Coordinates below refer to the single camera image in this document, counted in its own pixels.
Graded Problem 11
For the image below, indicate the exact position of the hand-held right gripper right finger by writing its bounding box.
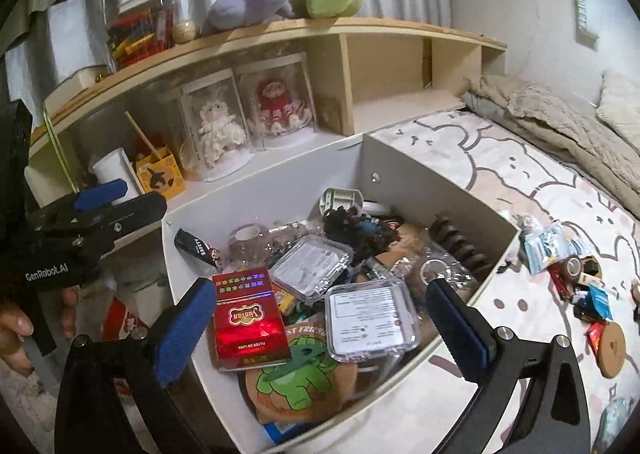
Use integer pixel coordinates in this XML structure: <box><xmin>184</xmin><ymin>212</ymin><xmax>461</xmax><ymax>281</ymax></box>
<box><xmin>425</xmin><ymin>278</ymin><xmax>592</xmax><ymax>454</ymax></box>

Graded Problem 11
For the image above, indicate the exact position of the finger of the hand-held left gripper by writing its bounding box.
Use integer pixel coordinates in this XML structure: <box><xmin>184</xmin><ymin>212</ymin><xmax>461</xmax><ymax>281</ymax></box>
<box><xmin>75</xmin><ymin>191</ymin><xmax>169</xmax><ymax>260</ymax></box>
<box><xmin>27</xmin><ymin>178</ymin><xmax>129</xmax><ymax>232</ymax></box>

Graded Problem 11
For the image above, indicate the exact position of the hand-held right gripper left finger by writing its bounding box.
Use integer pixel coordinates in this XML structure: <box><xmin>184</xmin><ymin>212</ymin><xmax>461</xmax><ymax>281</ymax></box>
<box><xmin>55</xmin><ymin>277</ymin><xmax>218</xmax><ymax>454</ymax></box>

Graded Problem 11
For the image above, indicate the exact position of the red cigarette box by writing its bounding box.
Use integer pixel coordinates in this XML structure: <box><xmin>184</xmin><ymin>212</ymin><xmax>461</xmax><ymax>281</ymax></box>
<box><xmin>211</xmin><ymin>267</ymin><xmax>292</xmax><ymax>373</ymax></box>

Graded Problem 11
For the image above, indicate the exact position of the clear plastic case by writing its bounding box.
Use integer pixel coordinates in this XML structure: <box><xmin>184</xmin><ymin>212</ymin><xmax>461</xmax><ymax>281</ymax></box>
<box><xmin>269</xmin><ymin>237</ymin><xmax>353</xmax><ymax>305</ymax></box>
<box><xmin>324</xmin><ymin>279</ymin><xmax>422</xmax><ymax>362</ymax></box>

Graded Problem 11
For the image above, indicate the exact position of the white storage box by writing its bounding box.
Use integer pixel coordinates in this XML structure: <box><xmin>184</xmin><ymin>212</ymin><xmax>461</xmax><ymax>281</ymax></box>
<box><xmin>161</xmin><ymin>133</ymin><xmax>521</xmax><ymax>451</ymax></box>

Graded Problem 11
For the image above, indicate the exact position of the clear container of crayons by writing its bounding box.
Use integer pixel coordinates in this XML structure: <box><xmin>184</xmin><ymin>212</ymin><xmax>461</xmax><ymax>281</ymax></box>
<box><xmin>105</xmin><ymin>0</ymin><xmax>176</xmax><ymax>72</ymax></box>

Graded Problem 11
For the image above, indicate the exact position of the person's left hand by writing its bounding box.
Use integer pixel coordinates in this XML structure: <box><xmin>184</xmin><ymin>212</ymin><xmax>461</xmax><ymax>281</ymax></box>
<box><xmin>0</xmin><ymin>284</ymin><xmax>80</xmax><ymax>377</ymax></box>

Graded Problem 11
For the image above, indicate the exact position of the white cup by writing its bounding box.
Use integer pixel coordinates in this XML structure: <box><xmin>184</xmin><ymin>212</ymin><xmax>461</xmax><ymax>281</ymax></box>
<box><xmin>89</xmin><ymin>147</ymin><xmax>143</xmax><ymax>205</ymax></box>

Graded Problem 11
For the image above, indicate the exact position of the yellow paper box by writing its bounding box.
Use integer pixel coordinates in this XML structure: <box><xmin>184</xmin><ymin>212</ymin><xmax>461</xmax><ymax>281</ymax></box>
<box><xmin>135</xmin><ymin>147</ymin><xmax>188</xmax><ymax>202</ymax></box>

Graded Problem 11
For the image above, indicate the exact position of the red and white paper bag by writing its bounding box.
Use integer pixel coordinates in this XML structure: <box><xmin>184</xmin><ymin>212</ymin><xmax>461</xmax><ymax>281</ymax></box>
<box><xmin>100</xmin><ymin>294</ymin><xmax>151</xmax><ymax>360</ymax></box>

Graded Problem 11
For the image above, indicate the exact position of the black printed packet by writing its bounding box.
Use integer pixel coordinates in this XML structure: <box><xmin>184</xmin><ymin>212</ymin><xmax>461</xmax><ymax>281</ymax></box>
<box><xmin>174</xmin><ymin>228</ymin><xmax>223</xmax><ymax>270</ymax></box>

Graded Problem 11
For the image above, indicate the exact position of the clear bag with pale roll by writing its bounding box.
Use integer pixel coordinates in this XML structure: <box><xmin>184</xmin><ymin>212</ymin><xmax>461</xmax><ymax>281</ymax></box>
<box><xmin>227</xmin><ymin>219</ymin><xmax>311</xmax><ymax>267</ymax></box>

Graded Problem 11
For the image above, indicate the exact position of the blue and white packet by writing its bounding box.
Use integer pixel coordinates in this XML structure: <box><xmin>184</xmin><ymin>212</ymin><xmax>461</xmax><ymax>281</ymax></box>
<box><xmin>520</xmin><ymin>219</ymin><xmax>596</xmax><ymax>275</ymax></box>

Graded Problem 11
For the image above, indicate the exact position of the white doll in clear case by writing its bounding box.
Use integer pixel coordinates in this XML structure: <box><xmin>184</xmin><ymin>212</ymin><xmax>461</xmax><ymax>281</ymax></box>
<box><xmin>177</xmin><ymin>69</ymin><xmax>256</xmax><ymax>182</ymax></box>

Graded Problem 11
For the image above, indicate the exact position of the green dinosaur pouch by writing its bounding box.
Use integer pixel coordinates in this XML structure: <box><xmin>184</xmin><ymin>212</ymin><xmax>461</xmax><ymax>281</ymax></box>
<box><xmin>244</xmin><ymin>311</ymin><xmax>360</xmax><ymax>424</ymax></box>

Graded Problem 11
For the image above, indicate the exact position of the small brown tape roll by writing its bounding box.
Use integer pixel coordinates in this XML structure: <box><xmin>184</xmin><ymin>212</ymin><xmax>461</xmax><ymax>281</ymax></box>
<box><xmin>562</xmin><ymin>255</ymin><xmax>586</xmax><ymax>281</ymax></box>

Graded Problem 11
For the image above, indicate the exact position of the red snack packet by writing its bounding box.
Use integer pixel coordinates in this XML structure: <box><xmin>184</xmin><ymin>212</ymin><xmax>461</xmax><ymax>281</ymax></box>
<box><xmin>585</xmin><ymin>321</ymin><xmax>607</xmax><ymax>355</ymax></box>

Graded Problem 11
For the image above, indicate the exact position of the dark hair accessories bundle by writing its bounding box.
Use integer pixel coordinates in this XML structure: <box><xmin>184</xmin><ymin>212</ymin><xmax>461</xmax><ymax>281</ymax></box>
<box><xmin>322</xmin><ymin>207</ymin><xmax>401</xmax><ymax>265</ymax></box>

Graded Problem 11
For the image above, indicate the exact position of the blue foil packet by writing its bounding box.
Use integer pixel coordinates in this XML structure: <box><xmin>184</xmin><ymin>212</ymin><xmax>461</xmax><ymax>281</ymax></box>
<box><xmin>586</xmin><ymin>284</ymin><xmax>615</xmax><ymax>321</ymax></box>

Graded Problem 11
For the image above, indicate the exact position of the cork coaster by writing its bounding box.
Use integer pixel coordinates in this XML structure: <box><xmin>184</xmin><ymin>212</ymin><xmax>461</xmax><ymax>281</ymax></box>
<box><xmin>597</xmin><ymin>321</ymin><xmax>628</xmax><ymax>380</ymax></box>

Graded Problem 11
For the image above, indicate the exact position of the bear-printed bed sheet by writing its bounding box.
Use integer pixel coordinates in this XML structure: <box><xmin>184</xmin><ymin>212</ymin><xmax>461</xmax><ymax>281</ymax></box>
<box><xmin>280</xmin><ymin>109</ymin><xmax>640</xmax><ymax>454</ymax></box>

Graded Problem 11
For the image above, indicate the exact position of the white plastic holder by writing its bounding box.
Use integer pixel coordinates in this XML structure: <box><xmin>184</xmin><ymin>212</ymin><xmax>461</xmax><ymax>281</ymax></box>
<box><xmin>319</xmin><ymin>187</ymin><xmax>363</xmax><ymax>212</ymax></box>

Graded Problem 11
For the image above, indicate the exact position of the green and white packet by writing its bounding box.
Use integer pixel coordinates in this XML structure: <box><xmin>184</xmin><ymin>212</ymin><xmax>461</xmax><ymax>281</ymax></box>
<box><xmin>592</xmin><ymin>396</ymin><xmax>638</xmax><ymax>454</ymax></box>

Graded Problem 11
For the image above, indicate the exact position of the red doll in clear case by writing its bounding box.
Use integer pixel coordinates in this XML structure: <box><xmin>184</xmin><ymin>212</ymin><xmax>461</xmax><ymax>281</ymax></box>
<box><xmin>235</xmin><ymin>54</ymin><xmax>321</xmax><ymax>152</ymax></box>

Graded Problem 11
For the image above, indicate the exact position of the folded beige knit blanket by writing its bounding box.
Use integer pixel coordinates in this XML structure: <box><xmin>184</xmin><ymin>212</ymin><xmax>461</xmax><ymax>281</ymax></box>
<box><xmin>462</xmin><ymin>74</ymin><xmax>640</xmax><ymax>207</ymax></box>

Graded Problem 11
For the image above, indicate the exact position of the purple plush toy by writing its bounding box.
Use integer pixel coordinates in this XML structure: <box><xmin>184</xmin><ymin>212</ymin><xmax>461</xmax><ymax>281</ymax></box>
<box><xmin>202</xmin><ymin>0</ymin><xmax>296</xmax><ymax>35</ymax></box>

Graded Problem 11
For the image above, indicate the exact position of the wooden shelf unit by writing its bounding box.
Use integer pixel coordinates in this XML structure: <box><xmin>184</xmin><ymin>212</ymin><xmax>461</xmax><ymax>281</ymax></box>
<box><xmin>27</xmin><ymin>17</ymin><xmax>508</xmax><ymax>255</ymax></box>

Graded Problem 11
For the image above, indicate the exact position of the fluffy beige pillow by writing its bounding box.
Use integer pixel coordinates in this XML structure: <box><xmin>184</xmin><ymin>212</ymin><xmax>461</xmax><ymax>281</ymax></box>
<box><xmin>596</xmin><ymin>68</ymin><xmax>640</xmax><ymax>152</ymax></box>

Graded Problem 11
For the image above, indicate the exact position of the white hanging pouch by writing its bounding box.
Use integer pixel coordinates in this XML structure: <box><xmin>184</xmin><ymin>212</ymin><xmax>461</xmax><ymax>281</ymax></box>
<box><xmin>572</xmin><ymin>0</ymin><xmax>601</xmax><ymax>46</ymax></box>

